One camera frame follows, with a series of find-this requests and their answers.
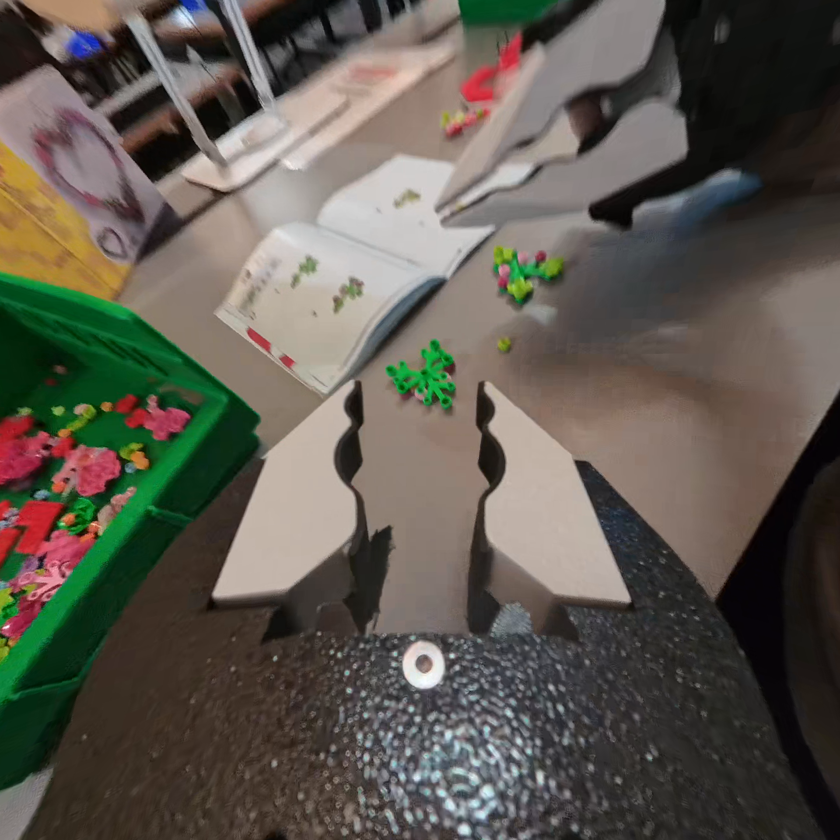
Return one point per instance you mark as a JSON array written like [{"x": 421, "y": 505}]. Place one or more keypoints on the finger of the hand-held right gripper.
[
  {"x": 525, "y": 111},
  {"x": 623, "y": 164}
]

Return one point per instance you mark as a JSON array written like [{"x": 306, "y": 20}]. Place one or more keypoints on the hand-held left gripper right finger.
[{"x": 544, "y": 525}]

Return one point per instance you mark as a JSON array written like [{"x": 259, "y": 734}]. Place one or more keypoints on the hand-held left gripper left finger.
[{"x": 295, "y": 518}]

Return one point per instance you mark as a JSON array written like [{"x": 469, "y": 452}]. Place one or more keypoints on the green leaf lego piece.
[{"x": 423, "y": 377}]

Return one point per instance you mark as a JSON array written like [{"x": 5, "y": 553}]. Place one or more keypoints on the red lego pieces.
[{"x": 485, "y": 82}]

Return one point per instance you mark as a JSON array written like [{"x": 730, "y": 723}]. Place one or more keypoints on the small pink lime lego cluster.
[{"x": 463, "y": 120}]

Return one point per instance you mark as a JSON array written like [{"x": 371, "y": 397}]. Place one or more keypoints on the lime and pink lego cluster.
[{"x": 525, "y": 269}]

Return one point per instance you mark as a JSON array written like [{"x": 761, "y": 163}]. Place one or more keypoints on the pile of loose lego pieces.
[{"x": 85, "y": 469}]

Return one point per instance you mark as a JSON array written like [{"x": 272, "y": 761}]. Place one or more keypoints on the lego box with heart picture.
[{"x": 59, "y": 216}]

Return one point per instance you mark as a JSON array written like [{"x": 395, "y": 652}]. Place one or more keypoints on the blue cloth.
[{"x": 718, "y": 190}]

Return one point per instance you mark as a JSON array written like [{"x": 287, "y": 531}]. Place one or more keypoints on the green plastic crate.
[
  {"x": 502, "y": 10},
  {"x": 164, "y": 499}
]

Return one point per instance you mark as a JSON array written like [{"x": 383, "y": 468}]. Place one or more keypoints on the open instruction booklet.
[{"x": 315, "y": 289}]

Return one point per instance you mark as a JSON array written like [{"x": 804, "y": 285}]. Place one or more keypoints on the dark chair seat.
[{"x": 817, "y": 590}]

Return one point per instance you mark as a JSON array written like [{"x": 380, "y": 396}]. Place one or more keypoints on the wooden top white stand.
[{"x": 243, "y": 164}]

